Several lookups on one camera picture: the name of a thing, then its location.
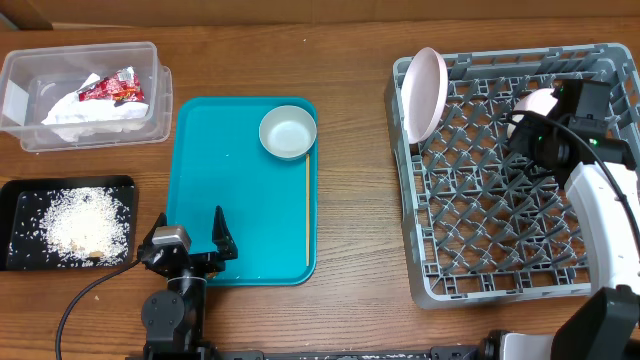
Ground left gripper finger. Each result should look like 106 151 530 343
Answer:
142 213 167 246
212 206 238 260

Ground small white plate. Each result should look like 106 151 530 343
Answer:
515 88 558 116

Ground rice food scraps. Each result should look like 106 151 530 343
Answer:
7 186 135 270

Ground wooden chopstick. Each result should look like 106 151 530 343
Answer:
305 153 311 267

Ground grey bowl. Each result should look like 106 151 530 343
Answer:
259 105 317 160

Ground white napkin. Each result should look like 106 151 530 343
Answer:
42 89 149 142

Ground red snack wrapper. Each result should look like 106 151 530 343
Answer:
77 66 144 103

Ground large white plate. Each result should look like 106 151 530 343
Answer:
401 47 449 144

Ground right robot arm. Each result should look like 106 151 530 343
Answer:
478 79 639 360

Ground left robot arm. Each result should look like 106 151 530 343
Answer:
137 207 238 359

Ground grey dishwasher rack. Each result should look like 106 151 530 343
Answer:
385 43 639 309

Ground black plastic tray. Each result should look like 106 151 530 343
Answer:
1 175 138 271

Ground teal serving tray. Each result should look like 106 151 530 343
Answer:
166 97 318 287

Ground clear plastic bin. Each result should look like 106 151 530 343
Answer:
1 42 173 152

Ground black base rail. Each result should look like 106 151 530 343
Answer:
125 345 501 360

